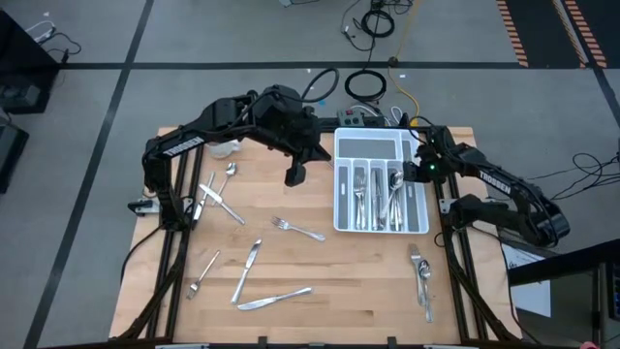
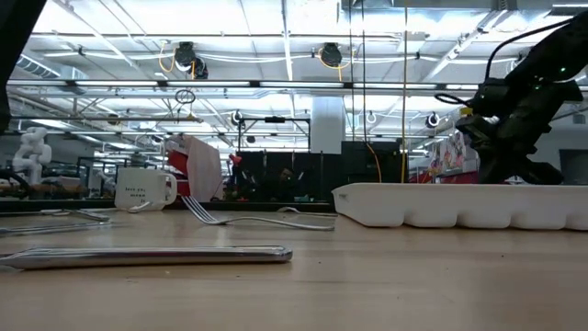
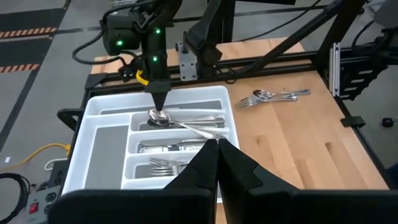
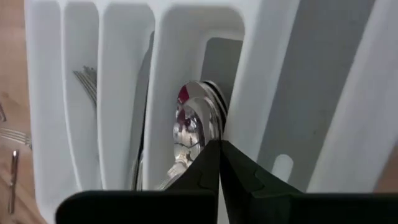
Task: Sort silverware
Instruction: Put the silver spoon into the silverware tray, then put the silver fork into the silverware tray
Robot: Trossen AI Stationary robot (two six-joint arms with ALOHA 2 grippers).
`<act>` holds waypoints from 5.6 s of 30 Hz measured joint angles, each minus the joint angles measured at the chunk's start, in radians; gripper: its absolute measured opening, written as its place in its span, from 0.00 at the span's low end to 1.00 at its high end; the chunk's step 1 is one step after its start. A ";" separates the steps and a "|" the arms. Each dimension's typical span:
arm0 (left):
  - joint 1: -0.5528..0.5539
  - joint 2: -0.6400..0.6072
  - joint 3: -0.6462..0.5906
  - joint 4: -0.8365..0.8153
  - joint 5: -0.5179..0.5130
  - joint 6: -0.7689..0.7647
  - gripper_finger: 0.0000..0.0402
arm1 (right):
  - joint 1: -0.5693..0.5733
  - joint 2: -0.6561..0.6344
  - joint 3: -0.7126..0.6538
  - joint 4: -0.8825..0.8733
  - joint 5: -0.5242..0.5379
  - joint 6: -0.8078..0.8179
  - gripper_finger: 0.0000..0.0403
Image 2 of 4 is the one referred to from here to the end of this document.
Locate white board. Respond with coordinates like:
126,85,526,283
183,134,225,202

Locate white mug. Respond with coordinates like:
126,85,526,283
113,166,178,211

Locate dark wall monitor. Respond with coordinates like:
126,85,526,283
559,149,588,188

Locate black aluminium table frame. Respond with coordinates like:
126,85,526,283
0,197,334,213

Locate white cutlery tray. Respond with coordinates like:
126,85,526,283
331,182,588,232

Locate black partition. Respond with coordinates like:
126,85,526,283
236,140,406,203

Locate hanging wire loop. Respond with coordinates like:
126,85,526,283
174,87,197,105

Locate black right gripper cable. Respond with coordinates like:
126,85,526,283
434,17,575,107

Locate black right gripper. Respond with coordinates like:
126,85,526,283
457,77,583,186

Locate black rig frame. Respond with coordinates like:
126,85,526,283
236,116,311,153

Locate red shelf rack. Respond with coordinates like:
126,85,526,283
408,169,481,186

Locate wall posters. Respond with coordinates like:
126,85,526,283
429,131,468,172

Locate long ceiling light bar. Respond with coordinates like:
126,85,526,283
6,79,481,92

